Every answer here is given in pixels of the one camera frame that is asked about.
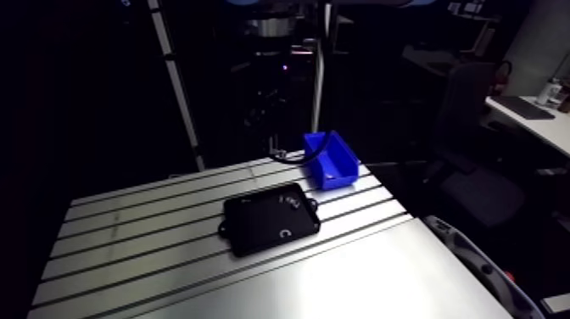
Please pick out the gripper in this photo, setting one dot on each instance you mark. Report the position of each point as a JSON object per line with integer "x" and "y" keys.
{"x": 277, "y": 144}

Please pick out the blue bin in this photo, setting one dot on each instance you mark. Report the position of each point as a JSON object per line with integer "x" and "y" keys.
{"x": 338, "y": 167}

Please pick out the black tray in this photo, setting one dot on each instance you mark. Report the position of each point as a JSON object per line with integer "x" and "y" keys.
{"x": 262, "y": 222}

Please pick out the dark office chair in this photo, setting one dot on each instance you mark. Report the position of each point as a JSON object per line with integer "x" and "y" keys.
{"x": 467, "y": 102}

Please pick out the pale holed strip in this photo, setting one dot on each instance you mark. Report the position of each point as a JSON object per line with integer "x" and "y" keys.
{"x": 472, "y": 256}

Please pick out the dark desk mat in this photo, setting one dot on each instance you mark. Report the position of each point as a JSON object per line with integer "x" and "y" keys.
{"x": 523, "y": 108}

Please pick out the white desk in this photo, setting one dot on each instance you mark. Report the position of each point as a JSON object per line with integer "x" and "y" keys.
{"x": 545, "y": 129}

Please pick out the upright white post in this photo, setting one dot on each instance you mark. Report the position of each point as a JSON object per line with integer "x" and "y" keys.
{"x": 317, "y": 89}

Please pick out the slanted white post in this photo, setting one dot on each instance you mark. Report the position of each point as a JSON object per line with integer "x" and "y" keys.
{"x": 178, "y": 84}

